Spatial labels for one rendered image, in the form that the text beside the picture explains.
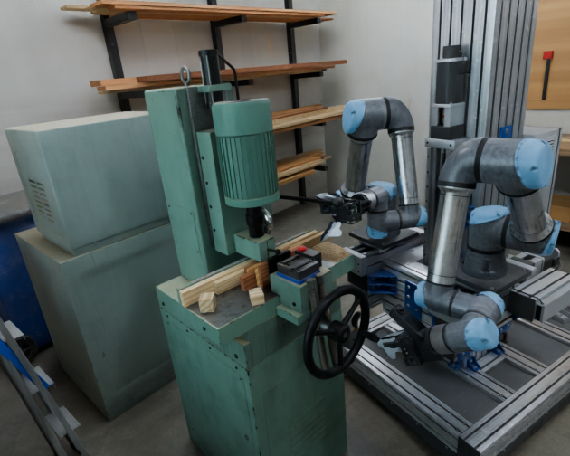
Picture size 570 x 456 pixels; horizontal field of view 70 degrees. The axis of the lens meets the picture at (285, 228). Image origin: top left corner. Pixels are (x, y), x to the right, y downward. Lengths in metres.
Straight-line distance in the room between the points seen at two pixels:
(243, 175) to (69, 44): 2.45
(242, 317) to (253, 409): 0.34
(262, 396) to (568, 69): 3.52
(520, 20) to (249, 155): 1.06
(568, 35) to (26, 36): 3.94
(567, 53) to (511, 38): 2.43
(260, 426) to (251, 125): 0.95
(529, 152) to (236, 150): 0.74
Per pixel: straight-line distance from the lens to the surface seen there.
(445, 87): 1.63
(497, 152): 1.12
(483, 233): 1.51
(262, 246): 1.32
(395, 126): 1.55
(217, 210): 1.38
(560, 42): 4.14
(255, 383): 1.35
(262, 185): 1.23
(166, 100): 1.42
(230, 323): 1.18
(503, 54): 1.69
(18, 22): 3.40
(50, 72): 3.41
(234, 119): 1.19
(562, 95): 4.15
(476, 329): 1.08
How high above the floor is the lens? 1.54
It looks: 21 degrees down
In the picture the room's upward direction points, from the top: 5 degrees counter-clockwise
